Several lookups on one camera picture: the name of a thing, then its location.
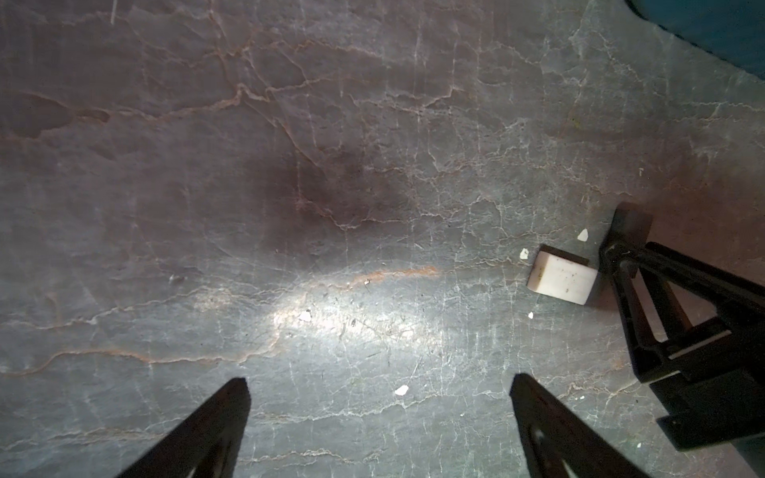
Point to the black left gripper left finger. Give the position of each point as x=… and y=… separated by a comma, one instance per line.
x=206, y=444

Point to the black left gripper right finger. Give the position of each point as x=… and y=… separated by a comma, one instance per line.
x=557, y=443

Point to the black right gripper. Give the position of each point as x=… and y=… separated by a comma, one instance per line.
x=696, y=332

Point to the white eraser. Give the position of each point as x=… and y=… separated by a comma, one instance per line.
x=561, y=275

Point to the teal plastic storage box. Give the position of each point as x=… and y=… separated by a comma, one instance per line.
x=731, y=30

